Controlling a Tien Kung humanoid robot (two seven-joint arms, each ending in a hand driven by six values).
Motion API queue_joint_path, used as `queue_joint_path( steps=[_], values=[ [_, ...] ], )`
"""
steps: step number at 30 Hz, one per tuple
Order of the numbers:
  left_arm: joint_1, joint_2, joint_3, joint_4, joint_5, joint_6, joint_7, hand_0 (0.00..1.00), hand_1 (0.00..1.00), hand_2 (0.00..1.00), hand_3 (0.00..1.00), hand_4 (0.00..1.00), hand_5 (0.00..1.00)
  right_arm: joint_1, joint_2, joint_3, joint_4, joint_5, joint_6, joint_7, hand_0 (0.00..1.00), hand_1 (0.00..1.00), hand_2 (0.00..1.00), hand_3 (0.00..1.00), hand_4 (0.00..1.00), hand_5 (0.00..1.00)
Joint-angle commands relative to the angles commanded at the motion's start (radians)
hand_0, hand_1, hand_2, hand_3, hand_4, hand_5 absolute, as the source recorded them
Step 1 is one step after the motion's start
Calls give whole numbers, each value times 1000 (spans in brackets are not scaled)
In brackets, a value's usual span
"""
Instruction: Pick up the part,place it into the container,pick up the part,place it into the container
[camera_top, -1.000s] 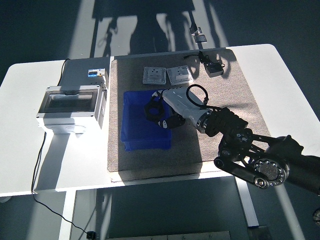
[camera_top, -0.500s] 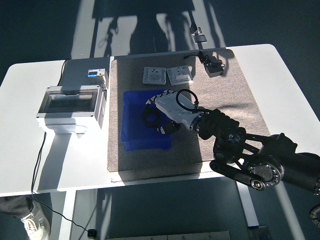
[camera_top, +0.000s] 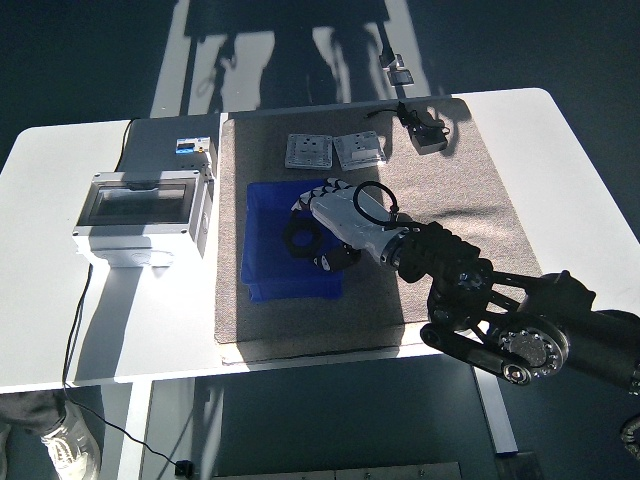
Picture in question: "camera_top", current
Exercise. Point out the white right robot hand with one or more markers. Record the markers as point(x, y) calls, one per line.
point(345, 220)

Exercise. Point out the black hex nut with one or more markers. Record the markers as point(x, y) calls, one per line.
point(291, 231)

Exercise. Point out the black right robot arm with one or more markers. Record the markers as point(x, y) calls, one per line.
point(450, 250)

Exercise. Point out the blue plastic box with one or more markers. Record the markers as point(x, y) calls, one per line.
point(295, 292)

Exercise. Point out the white socket panel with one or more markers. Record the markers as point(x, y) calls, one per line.
point(307, 152)
point(357, 150)

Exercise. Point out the grey-brown mat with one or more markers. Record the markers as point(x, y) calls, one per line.
point(310, 325)

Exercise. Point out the black power adapter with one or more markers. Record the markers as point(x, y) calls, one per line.
point(430, 141)

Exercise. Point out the black floor connector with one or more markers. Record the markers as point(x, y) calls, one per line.
point(386, 57)

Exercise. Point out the blue and white circuit breaker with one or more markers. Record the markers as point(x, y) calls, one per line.
point(190, 146)

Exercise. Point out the white table leg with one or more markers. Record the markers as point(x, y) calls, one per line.
point(502, 425)
point(132, 435)

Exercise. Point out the grey metal foot plate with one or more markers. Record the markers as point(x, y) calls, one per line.
point(517, 466)

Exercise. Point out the person's shoe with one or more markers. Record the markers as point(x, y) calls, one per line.
point(70, 445)

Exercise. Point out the person's leg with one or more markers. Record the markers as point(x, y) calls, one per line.
point(30, 410)

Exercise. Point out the grey electrical enclosure box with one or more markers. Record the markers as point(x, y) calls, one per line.
point(140, 220)

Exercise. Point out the grey metal base plate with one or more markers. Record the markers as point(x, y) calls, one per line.
point(335, 472)

